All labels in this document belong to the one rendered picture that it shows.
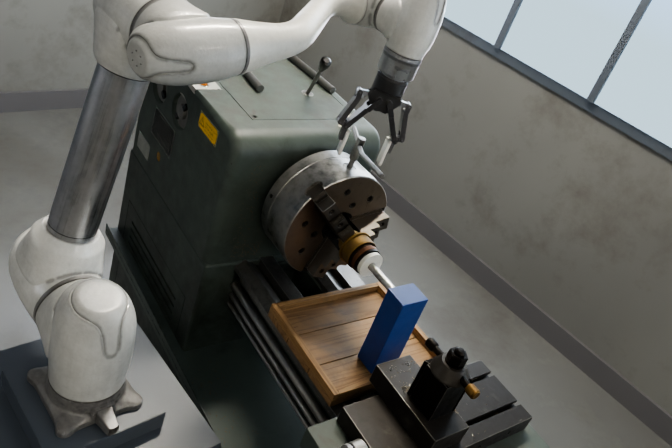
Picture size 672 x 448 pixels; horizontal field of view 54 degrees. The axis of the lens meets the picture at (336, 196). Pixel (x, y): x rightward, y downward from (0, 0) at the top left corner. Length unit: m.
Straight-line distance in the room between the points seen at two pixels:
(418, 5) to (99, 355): 0.95
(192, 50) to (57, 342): 0.62
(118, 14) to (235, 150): 0.52
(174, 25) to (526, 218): 2.71
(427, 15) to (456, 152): 2.34
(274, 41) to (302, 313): 0.77
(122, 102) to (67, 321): 0.42
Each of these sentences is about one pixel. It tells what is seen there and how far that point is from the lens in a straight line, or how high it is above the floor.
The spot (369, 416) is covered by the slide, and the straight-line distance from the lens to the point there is 1.43.
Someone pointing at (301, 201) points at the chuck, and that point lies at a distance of 1.59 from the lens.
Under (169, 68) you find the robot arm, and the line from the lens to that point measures 1.10.
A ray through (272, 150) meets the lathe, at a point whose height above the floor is 1.22.
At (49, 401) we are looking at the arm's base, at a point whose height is 0.82.
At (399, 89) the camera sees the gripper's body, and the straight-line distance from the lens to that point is 1.51.
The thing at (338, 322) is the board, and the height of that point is 0.88.
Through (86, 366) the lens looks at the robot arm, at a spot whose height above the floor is 0.96.
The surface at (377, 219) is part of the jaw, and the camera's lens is 1.72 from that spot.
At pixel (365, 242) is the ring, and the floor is 1.12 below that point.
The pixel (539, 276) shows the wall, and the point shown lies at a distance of 3.60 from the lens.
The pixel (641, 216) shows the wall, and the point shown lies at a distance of 3.30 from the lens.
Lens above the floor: 1.99
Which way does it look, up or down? 30 degrees down
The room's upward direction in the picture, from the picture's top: 20 degrees clockwise
